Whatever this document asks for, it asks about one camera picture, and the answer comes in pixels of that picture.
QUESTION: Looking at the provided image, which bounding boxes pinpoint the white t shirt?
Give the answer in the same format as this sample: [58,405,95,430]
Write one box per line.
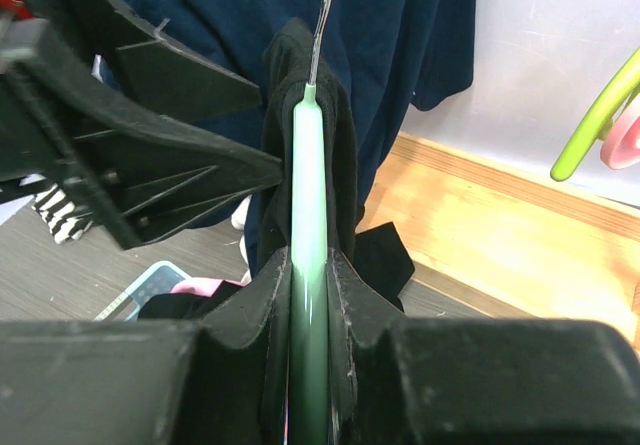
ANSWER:
[231,196,251,285]

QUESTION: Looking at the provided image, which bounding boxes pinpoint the pink plastic hanger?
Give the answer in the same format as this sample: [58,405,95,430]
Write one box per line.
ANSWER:
[600,114,639,170]

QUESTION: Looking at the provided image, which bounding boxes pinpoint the pink t shirt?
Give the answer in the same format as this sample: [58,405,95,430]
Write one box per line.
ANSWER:
[170,277,247,297]

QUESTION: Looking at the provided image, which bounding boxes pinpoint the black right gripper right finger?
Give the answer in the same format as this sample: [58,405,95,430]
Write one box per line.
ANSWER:
[327,251,639,444]

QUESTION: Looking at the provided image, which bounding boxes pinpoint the navy blue t shirt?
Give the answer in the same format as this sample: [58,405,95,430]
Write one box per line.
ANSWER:
[99,0,476,276]

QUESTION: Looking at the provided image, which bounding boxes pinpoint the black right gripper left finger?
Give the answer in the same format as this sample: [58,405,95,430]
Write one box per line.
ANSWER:
[1,249,291,444]

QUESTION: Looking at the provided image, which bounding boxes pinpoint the black white striped cloth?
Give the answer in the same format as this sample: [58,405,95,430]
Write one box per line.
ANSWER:
[32,185,93,245]

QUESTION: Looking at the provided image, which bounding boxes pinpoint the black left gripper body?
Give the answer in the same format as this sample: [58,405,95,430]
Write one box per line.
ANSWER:
[1,0,140,249]

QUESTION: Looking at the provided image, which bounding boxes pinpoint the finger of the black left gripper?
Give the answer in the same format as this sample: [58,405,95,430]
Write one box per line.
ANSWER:
[29,0,264,121]
[49,54,286,244]

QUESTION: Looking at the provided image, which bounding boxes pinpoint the wooden clothes rack frame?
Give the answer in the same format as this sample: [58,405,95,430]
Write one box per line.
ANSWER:
[361,133,639,342]

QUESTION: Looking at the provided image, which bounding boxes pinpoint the mint green hanger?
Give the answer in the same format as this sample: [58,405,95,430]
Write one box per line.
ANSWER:
[287,0,332,444]

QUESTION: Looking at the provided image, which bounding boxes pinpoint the lime green hanger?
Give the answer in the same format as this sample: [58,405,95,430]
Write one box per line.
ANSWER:
[550,51,639,182]

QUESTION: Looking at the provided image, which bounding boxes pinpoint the light blue plastic basket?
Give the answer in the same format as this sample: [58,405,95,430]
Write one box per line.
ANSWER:
[94,260,189,321]

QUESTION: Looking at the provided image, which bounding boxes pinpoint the black printed t shirt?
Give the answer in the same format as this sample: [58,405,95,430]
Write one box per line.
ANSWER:
[138,285,243,320]

